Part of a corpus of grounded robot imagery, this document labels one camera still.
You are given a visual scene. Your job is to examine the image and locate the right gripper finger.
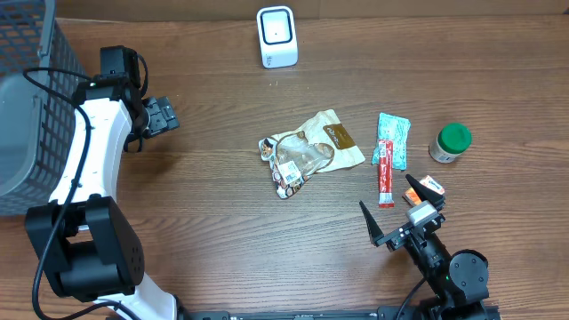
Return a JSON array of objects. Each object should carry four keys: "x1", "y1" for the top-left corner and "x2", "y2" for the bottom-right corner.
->
[
  {"x1": 359, "y1": 201, "x2": 384, "y2": 244},
  {"x1": 405, "y1": 174, "x2": 445, "y2": 208}
]

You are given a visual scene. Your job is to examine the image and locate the green lid jar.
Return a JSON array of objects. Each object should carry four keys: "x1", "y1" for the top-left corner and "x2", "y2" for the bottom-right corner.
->
[{"x1": 429, "y1": 123, "x2": 472, "y2": 164}]

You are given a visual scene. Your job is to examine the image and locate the light green packet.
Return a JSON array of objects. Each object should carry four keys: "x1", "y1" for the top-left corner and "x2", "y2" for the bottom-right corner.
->
[{"x1": 377, "y1": 113, "x2": 411, "y2": 171}]

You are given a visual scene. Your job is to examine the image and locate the grey plastic mesh basket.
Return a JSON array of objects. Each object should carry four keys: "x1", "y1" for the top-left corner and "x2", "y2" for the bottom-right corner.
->
[{"x1": 1, "y1": 0, "x2": 84, "y2": 217}]

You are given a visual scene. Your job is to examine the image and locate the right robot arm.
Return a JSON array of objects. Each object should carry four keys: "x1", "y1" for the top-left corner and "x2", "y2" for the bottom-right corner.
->
[{"x1": 359, "y1": 174, "x2": 499, "y2": 319}]

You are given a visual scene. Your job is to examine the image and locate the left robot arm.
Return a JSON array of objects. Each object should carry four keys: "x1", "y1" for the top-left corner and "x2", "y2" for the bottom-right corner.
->
[{"x1": 25, "y1": 45, "x2": 188, "y2": 319}]

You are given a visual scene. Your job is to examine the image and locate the red snack bar wrapper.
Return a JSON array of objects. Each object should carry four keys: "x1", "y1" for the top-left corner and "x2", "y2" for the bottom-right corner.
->
[{"x1": 378, "y1": 140, "x2": 395, "y2": 208}]

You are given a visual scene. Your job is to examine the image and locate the brown Pantree snack pouch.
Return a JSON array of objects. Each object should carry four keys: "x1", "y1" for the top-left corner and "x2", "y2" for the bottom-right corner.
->
[{"x1": 258, "y1": 109, "x2": 365, "y2": 199}]

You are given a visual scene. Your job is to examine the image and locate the orange snack packet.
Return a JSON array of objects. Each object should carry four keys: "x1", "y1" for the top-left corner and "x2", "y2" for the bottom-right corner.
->
[{"x1": 403, "y1": 175, "x2": 445, "y2": 206}]

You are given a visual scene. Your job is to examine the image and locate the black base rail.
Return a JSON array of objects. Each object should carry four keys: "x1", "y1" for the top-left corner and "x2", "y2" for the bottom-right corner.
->
[{"x1": 186, "y1": 305, "x2": 501, "y2": 320}]

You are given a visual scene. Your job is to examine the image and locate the white barcode scanner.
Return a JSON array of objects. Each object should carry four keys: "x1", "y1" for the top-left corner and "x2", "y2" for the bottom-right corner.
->
[{"x1": 256, "y1": 5, "x2": 299, "y2": 68}]

